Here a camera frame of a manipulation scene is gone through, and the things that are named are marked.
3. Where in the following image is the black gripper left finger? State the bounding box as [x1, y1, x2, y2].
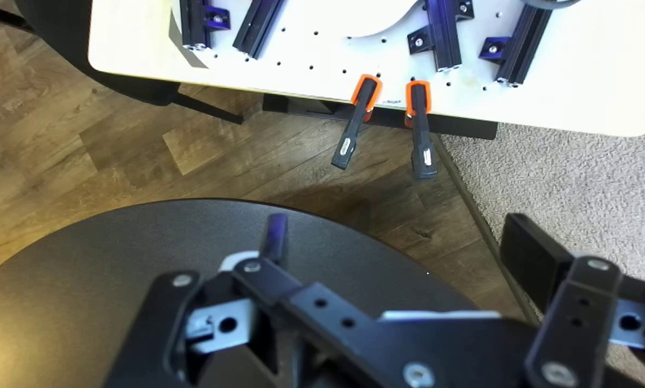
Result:
[104, 211, 446, 388]

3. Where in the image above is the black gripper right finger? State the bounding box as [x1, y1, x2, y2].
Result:
[500, 211, 645, 388]

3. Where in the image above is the black orange bar clamp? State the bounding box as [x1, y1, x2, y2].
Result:
[403, 77, 440, 182]
[330, 72, 386, 173]

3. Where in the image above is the white robot mounting board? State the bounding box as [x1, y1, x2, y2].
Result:
[86, 0, 645, 137]

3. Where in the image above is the black aluminium extrusion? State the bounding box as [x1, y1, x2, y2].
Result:
[494, 0, 554, 91]
[231, 0, 289, 59]
[177, 0, 210, 51]
[422, 0, 463, 76]

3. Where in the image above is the blue corner bracket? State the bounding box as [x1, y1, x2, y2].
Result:
[406, 26, 436, 56]
[453, 0, 476, 22]
[476, 34, 515, 64]
[202, 3, 233, 32]

